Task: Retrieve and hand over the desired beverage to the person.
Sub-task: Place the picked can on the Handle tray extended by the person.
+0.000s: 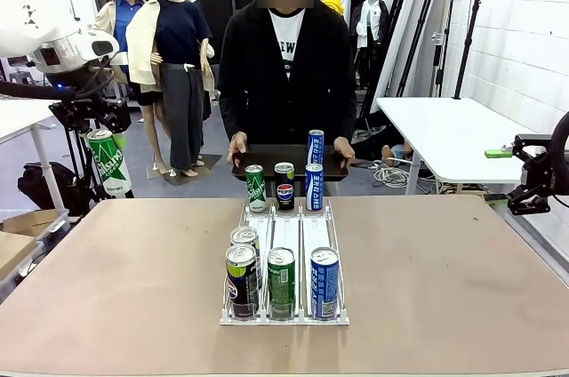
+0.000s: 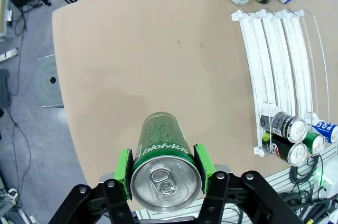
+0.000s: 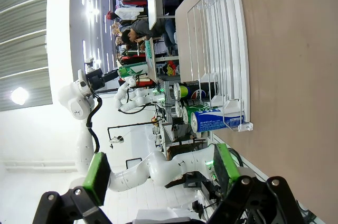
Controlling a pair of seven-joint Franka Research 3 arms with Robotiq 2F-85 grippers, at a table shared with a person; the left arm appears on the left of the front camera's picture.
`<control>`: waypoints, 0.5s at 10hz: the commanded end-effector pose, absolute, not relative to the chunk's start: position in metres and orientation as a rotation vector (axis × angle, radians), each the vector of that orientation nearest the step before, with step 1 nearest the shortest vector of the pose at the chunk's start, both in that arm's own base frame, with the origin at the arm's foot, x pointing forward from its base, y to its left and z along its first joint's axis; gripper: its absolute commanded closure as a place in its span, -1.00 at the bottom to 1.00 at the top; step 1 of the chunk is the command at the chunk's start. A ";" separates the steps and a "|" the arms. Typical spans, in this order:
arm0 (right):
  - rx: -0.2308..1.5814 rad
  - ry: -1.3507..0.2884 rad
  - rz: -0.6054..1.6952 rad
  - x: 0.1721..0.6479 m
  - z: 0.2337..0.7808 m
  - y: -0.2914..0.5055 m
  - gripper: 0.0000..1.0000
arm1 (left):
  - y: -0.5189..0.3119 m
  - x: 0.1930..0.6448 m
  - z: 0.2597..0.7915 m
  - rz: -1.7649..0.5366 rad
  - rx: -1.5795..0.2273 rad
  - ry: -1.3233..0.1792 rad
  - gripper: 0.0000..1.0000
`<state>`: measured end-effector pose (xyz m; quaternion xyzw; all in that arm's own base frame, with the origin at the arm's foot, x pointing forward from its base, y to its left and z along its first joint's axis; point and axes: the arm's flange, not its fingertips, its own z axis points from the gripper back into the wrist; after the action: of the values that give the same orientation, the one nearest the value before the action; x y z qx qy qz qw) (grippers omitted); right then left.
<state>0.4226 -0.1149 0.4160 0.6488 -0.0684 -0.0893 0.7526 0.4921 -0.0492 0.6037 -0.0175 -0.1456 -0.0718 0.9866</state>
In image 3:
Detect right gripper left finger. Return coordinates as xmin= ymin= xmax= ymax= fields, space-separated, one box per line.
xmin=33 ymin=152 xmax=111 ymax=224

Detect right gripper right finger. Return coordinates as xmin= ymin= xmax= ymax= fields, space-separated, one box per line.
xmin=207 ymin=143 xmax=304 ymax=224

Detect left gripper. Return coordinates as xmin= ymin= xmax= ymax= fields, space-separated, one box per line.
xmin=86 ymin=67 xmax=120 ymax=90

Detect green Chilsung cider can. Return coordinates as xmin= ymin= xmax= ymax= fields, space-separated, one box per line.
xmin=118 ymin=62 xmax=148 ymax=78
xmin=181 ymin=102 xmax=221 ymax=124

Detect seated person in grey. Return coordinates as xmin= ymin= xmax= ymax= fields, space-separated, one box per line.
xmin=120 ymin=19 xmax=177 ymax=50

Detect white humanoid robot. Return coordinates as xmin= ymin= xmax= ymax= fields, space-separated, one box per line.
xmin=114 ymin=76 xmax=166 ymax=115

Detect small desk monitor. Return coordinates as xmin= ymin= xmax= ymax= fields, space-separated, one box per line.
xmin=125 ymin=157 xmax=143 ymax=171

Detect grey desk with green print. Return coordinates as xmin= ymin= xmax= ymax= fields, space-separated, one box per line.
xmin=144 ymin=38 xmax=158 ymax=82

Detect blue Pocari Sweat can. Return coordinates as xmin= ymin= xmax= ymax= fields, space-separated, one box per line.
xmin=190 ymin=111 xmax=246 ymax=134

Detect round ceiling light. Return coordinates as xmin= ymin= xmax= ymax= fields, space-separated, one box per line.
xmin=10 ymin=86 xmax=29 ymax=106

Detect white can dispenser rack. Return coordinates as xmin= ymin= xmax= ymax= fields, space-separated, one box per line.
xmin=186 ymin=0 xmax=255 ymax=132

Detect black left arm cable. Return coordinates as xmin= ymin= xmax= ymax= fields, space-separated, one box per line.
xmin=86 ymin=94 xmax=104 ymax=156

